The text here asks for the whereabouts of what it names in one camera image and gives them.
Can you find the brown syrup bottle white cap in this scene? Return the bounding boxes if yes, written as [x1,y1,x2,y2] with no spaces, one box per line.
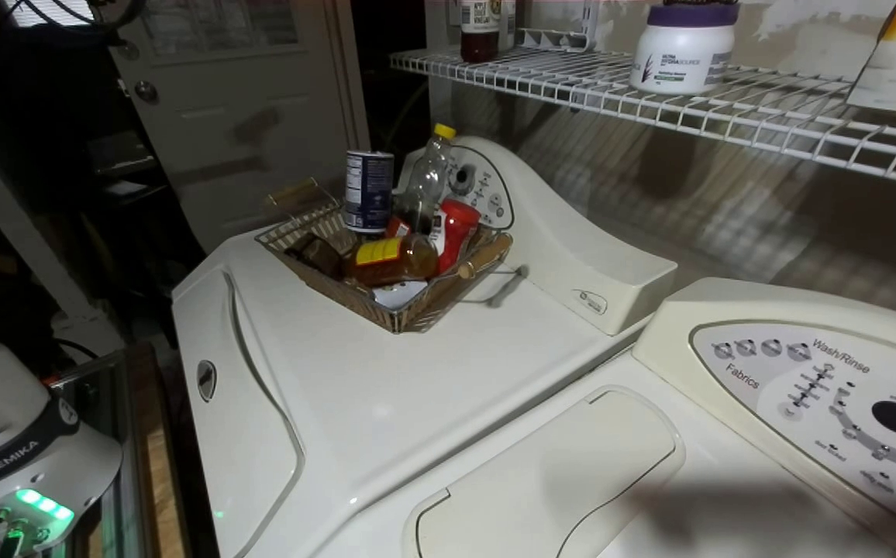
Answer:
[459,0,505,64]

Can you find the wicker basket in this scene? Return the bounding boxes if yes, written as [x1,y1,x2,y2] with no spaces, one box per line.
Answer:
[254,180,518,336]

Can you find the white paper piece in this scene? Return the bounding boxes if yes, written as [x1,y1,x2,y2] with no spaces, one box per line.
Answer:
[370,279,432,312]

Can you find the grey metal bar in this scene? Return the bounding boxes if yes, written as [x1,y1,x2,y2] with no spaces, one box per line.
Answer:
[483,262,529,309]

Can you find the clear bottle yellow cap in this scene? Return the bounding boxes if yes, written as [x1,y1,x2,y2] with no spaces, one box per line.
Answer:
[394,120,462,247]

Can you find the blue labelled tin can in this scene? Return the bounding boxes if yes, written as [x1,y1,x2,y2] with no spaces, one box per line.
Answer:
[340,144,399,235]

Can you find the white washing machine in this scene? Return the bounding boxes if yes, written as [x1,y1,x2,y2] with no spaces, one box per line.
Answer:
[167,133,681,558]

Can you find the white jar purple lid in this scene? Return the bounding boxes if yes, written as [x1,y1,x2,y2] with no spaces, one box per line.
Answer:
[629,0,740,97]

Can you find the white dryer machine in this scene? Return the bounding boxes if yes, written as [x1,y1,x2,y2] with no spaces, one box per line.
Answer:
[309,273,896,558]

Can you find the small white wire rack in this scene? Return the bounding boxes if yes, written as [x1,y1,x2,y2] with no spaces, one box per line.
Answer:
[515,0,616,56]

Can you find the white wire shelf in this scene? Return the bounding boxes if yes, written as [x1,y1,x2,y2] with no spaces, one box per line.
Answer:
[389,44,896,195]

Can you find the grey metal frame post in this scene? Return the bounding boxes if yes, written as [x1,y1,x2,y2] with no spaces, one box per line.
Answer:
[0,107,113,346]

